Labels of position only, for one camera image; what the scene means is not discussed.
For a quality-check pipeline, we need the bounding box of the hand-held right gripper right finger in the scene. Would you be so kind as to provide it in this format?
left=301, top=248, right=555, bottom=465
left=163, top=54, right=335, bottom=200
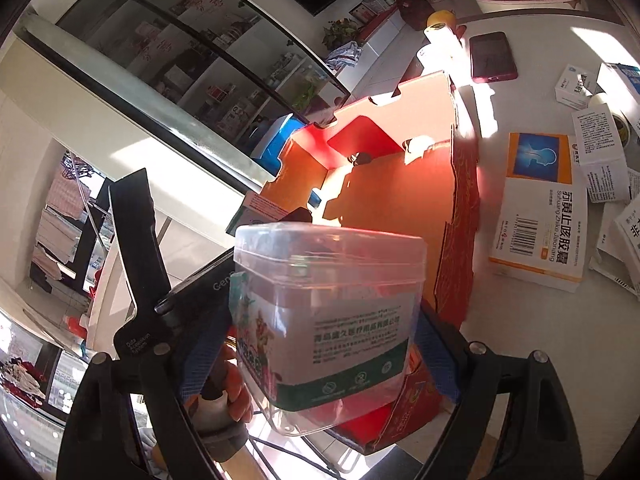
left=415, top=300, right=586, bottom=480

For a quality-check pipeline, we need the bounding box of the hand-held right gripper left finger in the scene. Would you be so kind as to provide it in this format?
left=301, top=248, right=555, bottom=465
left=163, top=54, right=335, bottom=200
left=57, top=305, right=236, bottom=480

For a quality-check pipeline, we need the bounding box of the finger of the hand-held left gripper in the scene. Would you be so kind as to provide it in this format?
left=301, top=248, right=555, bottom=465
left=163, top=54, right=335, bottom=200
left=107, top=167, right=173, bottom=363
left=154, top=250, right=237, bottom=317

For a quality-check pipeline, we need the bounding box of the white green medicine box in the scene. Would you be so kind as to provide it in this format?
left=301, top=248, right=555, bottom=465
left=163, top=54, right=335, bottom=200
left=225, top=191, right=288, bottom=237

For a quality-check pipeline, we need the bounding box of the clear plastic container green label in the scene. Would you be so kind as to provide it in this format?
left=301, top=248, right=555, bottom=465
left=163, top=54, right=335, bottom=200
left=229, top=222, right=428, bottom=436

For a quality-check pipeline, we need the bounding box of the red cardboard box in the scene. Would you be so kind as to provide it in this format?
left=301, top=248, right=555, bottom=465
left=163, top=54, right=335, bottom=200
left=225, top=70, right=482, bottom=461

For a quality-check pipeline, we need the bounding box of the white orange medicine box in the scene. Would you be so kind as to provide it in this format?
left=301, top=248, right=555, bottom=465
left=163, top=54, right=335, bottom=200
left=489, top=131, right=586, bottom=293

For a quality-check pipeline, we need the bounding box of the white text-covered medicine box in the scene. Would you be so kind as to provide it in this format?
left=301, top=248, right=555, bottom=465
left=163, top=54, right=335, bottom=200
left=571, top=102, right=629, bottom=205

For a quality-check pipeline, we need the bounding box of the big blue medicine box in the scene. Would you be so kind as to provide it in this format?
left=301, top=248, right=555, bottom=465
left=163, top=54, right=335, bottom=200
left=597, top=61, right=640, bottom=131

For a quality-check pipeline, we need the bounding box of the person's left hand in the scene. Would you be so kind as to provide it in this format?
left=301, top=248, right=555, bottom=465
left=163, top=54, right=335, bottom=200
left=220, top=345, right=256, bottom=426

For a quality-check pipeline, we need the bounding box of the glass display cabinet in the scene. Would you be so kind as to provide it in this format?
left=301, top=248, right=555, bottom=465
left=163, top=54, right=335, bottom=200
left=12, top=0, right=351, bottom=196

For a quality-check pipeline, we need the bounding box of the white bold-print medicine box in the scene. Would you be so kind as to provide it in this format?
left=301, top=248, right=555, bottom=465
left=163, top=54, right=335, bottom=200
left=596, top=204, right=640, bottom=267

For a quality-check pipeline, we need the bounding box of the striped cloth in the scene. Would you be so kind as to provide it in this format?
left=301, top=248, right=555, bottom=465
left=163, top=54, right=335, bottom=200
left=326, top=41, right=364, bottom=69

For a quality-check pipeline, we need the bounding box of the green potted plant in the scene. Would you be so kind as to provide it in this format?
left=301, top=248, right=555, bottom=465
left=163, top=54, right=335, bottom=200
left=321, top=18, right=362, bottom=51

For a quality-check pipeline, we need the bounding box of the white low cabinet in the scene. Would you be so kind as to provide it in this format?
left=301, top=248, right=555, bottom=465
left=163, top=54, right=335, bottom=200
left=332, top=5, right=436, bottom=106

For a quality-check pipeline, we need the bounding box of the dark red smartphone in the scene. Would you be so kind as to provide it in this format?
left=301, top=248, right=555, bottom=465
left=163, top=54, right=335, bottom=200
left=469, top=31, right=519, bottom=85

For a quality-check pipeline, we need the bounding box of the white paper roll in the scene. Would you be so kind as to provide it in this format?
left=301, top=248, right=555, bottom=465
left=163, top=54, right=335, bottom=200
left=417, top=24, right=463, bottom=73

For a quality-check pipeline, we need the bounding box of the small white blue medicine box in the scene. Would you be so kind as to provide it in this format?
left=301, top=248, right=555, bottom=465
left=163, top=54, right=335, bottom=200
left=554, top=63, right=599, bottom=111

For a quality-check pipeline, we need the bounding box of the yellow pomelo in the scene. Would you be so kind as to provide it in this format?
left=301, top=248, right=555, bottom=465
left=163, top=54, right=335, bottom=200
left=426, top=8, right=458, bottom=32

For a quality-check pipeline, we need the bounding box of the dark red bag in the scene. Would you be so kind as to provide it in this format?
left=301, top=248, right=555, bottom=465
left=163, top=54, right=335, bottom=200
left=396, top=0, right=435, bottom=31

